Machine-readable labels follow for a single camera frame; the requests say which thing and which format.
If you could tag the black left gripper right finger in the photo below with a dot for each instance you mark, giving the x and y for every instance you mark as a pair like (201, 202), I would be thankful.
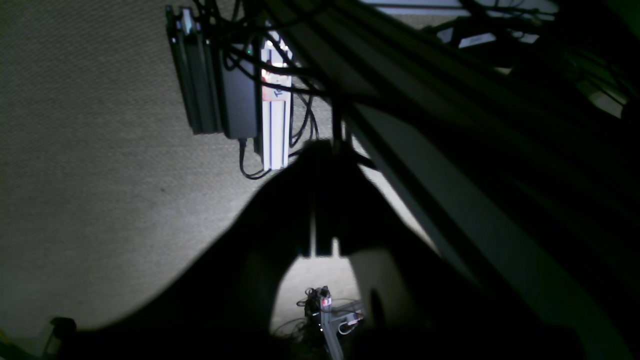
(418, 307)

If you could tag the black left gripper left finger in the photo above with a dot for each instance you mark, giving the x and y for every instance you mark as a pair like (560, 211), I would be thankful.
(221, 307)

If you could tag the black power adapter box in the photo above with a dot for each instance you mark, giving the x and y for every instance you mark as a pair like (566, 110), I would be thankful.
(239, 97)

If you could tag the aluminium frame post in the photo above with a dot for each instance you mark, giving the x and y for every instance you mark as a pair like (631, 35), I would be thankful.
(277, 106)

